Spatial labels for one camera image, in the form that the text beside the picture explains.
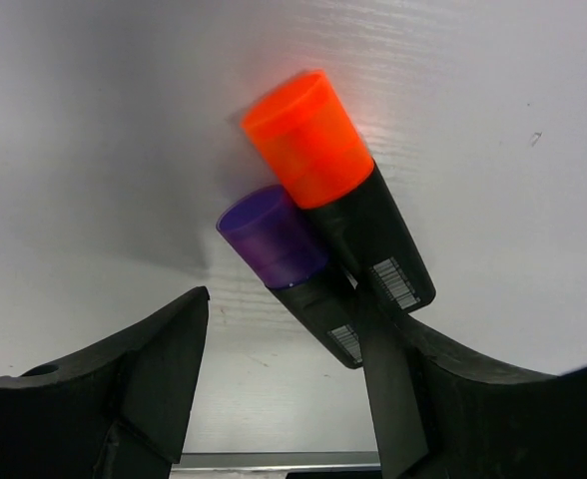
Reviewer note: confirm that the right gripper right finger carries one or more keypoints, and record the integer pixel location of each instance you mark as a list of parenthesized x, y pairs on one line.
[(443, 410)]

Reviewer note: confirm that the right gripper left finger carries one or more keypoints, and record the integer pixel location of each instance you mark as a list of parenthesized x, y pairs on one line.
[(119, 408)]

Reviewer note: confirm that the purple cap black highlighter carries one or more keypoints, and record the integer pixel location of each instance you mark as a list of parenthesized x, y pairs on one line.
[(274, 238)]

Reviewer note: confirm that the orange cap black highlighter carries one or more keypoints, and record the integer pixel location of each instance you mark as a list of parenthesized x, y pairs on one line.
[(305, 135)]

